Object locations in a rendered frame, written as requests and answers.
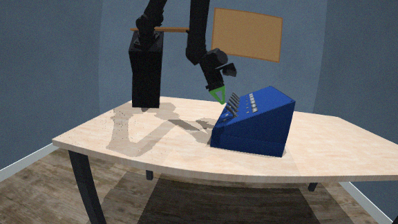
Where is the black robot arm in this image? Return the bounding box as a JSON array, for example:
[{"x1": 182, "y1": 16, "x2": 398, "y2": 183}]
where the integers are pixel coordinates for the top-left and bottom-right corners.
[{"x1": 134, "y1": 0, "x2": 237, "y2": 83}]

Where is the blue switch panel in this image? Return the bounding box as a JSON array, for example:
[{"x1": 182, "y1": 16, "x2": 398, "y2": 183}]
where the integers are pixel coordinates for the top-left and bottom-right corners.
[{"x1": 210, "y1": 86, "x2": 296, "y2": 157}]

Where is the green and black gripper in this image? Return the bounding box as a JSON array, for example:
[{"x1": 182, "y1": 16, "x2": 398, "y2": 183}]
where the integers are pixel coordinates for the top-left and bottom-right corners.
[{"x1": 204, "y1": 68, "x2": 225, "y2": 105}]

